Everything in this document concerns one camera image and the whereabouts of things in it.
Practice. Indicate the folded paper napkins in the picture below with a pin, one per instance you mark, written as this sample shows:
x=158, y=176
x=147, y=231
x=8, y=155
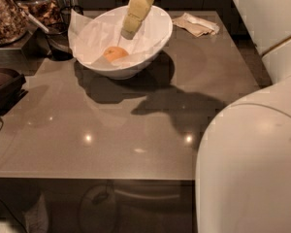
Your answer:
x=196, y=25

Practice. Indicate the white paper liner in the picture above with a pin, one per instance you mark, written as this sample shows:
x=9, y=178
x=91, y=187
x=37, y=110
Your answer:
x=97, y=36

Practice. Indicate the white bowl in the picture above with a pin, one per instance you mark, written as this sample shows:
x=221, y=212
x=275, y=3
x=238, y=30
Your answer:
x=126, y=69

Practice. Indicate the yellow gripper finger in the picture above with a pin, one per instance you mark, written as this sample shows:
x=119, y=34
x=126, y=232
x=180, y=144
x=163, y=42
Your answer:
x=137, y=12

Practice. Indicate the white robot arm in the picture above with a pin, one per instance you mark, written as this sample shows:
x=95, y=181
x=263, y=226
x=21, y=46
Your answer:
x=243, y=172

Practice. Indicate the glass jar of snacks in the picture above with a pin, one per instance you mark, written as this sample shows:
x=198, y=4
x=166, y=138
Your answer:
x=13, y=24

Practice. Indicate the white scoop handle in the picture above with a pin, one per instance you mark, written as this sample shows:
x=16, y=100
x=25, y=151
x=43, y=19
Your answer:
x=33, y=19

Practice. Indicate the dark tray at left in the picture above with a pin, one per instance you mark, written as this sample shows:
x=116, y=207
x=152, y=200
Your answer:
x=11, y=82

